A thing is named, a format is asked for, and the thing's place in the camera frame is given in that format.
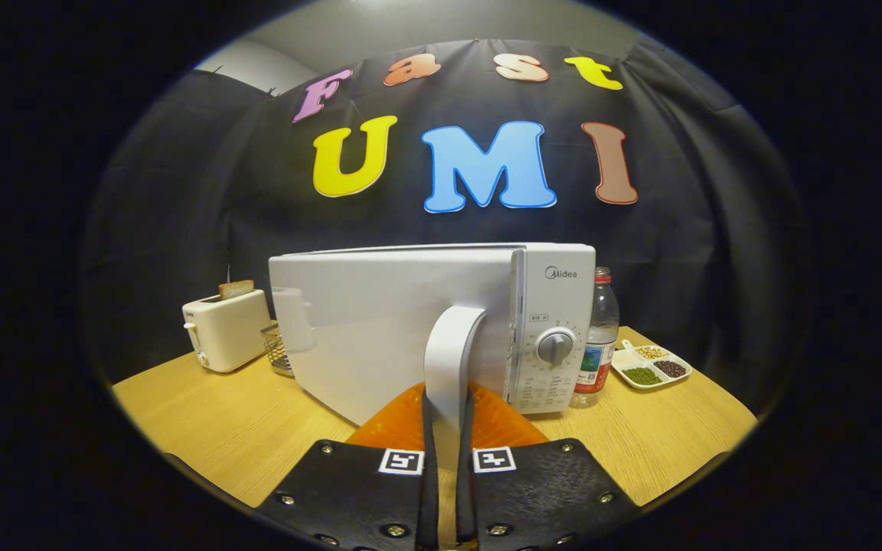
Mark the white divided bean dish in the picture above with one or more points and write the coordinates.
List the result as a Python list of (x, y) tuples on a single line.
[(651, 367)]

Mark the white toaster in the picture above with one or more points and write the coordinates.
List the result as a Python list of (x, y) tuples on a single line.
[(227, 333)]

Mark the toast slice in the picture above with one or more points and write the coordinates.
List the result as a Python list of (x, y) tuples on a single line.
[(236, 290)]

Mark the clear plastic water bottle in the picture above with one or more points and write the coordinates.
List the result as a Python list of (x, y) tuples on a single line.
[(598, 337)]

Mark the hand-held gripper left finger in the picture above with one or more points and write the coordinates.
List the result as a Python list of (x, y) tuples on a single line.
[(429, 497)]

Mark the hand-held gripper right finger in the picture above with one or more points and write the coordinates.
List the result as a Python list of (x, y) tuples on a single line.
[(465, 497)]

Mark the white microwave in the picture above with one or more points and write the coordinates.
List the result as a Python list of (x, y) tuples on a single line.
[(380, 321)]

